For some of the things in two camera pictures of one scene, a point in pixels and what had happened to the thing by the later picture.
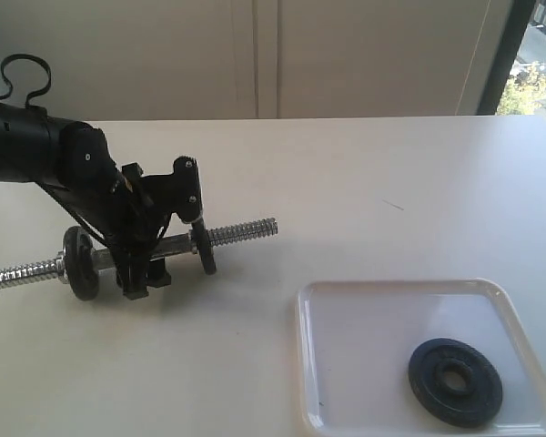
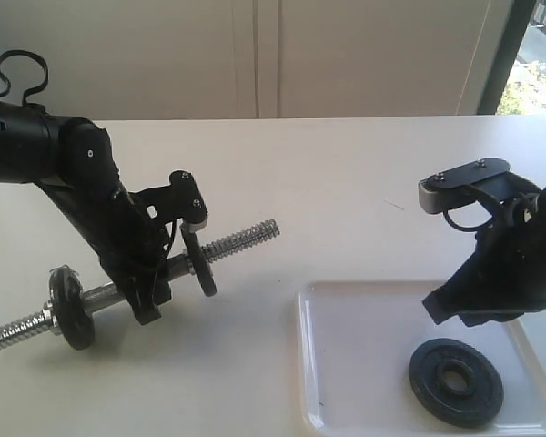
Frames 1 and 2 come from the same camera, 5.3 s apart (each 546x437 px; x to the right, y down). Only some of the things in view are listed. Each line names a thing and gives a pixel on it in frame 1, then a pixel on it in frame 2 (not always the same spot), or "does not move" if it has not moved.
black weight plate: [80, 262] to [71, 307]
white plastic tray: [356, 340] does not move
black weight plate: [472, 406] does not move
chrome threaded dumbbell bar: [105, 266] to [41, 323]
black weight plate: [201, 238] to [199, 262]
